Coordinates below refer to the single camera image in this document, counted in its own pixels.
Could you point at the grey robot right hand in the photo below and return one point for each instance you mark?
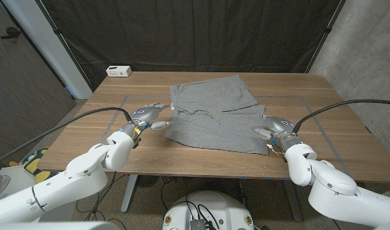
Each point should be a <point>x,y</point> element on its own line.
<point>279,126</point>

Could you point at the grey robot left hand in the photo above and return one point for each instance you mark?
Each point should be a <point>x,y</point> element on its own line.
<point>145,113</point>

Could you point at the grey cotton shorts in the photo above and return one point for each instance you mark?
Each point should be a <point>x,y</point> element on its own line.
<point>214,124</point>

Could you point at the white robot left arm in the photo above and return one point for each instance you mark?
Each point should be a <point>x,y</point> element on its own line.
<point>70,182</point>

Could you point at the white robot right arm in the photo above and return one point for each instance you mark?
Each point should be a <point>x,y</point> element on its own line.
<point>335,191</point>

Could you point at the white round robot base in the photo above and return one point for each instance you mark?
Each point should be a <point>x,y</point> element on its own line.
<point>220,207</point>

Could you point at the white power strip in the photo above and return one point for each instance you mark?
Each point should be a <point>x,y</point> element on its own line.
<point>118,71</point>

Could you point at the black round fan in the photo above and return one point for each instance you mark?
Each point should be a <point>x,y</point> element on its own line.
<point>146,181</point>

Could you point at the grey table leg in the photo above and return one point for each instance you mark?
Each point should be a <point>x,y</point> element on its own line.
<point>293,201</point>

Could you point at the white table leg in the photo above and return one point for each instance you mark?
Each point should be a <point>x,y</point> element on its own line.
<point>129,191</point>

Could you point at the black backdrop curtain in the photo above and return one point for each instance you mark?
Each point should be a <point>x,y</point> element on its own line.
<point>194,32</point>

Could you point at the black backdrop stand pole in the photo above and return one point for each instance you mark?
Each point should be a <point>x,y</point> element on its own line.
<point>56,31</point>
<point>327,30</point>

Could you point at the grey hub box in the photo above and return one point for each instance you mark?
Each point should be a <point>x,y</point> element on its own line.
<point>198,224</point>

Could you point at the white door frame post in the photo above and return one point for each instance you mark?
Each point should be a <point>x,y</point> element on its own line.
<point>43,41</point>

